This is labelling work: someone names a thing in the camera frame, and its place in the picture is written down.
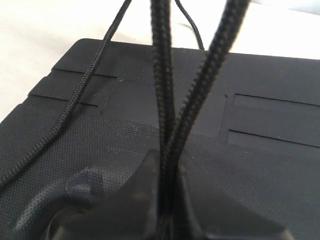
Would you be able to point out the black plastic carry case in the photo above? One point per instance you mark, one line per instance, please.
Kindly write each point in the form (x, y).
(257, 136)

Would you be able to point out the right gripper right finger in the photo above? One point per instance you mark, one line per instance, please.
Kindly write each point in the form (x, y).
(202, 211)

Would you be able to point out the white curtain backdrop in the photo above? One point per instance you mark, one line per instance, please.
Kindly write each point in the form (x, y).
(299, 5)

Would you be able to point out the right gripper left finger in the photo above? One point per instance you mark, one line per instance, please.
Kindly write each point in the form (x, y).
(131, 213)

